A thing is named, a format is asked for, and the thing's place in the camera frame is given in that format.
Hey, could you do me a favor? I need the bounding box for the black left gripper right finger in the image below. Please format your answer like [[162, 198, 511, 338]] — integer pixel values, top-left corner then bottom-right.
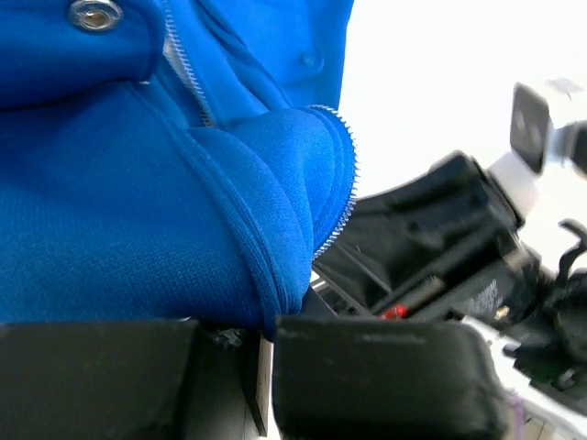
[[271, 314, 508, 439]]

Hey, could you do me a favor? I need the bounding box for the blue jacket white lining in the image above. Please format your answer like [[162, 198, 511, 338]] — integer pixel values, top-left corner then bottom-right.
[[1, 1, 357, 331]]

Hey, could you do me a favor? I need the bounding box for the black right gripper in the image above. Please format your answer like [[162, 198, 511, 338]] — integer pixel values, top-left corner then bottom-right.
[[314, 152, 586, 394]]

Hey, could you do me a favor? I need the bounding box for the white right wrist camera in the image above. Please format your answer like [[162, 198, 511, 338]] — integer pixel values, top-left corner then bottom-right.
[[488, 77, 586, 219]]

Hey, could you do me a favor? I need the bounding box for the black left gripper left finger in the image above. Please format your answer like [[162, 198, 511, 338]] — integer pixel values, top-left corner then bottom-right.
[[1, 320, 271, 439]]

